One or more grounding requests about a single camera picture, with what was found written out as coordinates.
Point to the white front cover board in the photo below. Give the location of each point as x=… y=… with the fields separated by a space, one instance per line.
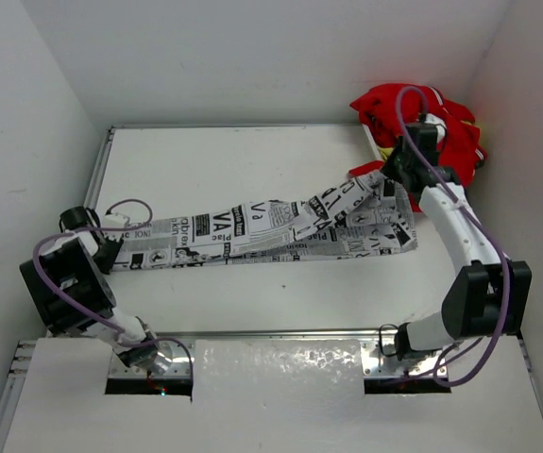
x=258 y=396

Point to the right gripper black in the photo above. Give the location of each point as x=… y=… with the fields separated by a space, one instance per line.
x=389 y=167

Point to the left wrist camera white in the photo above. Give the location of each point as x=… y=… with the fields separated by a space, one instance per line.
x=115 y=221

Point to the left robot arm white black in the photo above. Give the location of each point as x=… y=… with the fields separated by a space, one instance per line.
x=65 y=278

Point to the newspaper print trousers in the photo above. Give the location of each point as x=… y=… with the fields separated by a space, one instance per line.
x=365 y=216

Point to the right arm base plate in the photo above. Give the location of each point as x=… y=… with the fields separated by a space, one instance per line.
x=377 y=365

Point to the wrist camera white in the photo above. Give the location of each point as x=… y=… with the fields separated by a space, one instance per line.
x=115 y=221
x=436 y=125

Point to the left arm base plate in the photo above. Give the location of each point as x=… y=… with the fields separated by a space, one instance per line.
x=168 y=360

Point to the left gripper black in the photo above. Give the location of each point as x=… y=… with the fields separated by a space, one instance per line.
x=114 y=245

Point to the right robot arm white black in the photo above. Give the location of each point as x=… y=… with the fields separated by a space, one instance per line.
x=488 y=296

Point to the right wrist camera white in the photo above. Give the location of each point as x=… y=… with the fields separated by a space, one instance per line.
x=436 y=125

